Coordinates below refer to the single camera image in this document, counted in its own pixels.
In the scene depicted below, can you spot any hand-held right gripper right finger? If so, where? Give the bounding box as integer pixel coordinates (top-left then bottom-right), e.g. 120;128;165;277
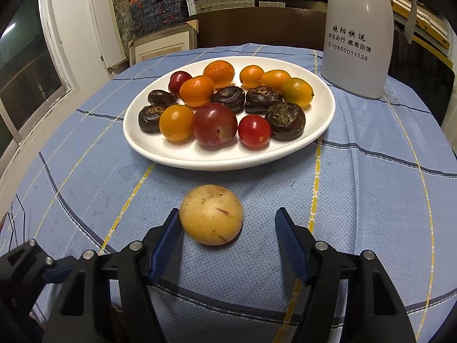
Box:
275;207;416;343

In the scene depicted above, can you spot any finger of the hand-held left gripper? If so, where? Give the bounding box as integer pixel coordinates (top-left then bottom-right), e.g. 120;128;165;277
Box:
0;239;79;315

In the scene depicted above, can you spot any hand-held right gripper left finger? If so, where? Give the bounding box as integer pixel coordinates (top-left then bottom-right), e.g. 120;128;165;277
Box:
42;208;183;343

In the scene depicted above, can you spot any yellow passion fruit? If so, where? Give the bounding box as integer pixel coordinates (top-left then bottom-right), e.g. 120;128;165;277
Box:
179;185;244;246

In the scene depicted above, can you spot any white plate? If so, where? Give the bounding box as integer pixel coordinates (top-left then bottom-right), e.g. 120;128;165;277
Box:
123;56;336;171

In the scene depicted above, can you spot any red cherry tomato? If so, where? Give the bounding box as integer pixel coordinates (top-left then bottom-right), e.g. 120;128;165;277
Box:
238;115;271;149

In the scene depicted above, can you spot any water chestnut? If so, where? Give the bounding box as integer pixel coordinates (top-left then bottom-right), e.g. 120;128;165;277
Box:
138;105;168;134
147;89;178;107
264;102;306;141
244;86;283;114
210;86;246;112

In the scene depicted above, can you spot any large dark red plum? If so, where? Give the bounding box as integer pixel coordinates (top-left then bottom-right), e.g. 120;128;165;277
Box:
193;102;238;148

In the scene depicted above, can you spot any yellow kumquat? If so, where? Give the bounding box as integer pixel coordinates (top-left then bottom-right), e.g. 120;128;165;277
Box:
281;78;315;107

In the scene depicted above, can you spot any orange kumquat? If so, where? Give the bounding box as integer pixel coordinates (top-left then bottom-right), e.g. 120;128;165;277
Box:
261;70;291;91
239;65;265;89

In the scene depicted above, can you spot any orange mandarin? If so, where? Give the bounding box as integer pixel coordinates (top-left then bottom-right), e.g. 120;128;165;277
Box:
203;60;235;88
179;75;215;108
159;104;195;142

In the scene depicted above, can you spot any small dark red plum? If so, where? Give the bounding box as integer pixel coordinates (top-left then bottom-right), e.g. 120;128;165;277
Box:
168;71;193;94

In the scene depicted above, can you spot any framed cardboard box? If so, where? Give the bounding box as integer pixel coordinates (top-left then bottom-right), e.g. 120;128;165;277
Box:
128;19;199;67

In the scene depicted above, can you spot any black cloth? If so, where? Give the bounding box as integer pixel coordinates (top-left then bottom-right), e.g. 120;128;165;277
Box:
386;25;456;122

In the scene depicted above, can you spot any window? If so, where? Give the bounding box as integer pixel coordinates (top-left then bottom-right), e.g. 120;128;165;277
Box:
0;0;77;158

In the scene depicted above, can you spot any brown wooden board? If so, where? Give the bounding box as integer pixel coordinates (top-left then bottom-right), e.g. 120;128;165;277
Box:
187;7;329;51

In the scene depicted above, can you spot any white board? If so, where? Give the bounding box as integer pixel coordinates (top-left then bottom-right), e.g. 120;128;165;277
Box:
87;0;129;79

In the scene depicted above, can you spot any marble slab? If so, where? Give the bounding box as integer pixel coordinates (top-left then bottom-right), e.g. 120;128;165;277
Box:
109;0;138;61

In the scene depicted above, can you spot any stack of patterned fabric boxes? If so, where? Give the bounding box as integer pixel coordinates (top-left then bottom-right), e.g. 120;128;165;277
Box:
129;0;188;38

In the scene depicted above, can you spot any white thermos jug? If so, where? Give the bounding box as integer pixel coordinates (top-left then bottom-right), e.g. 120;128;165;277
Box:
320;0;418;100

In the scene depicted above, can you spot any shelf of patterned boxes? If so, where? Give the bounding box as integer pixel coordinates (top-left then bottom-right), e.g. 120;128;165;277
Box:
118;0;452;52

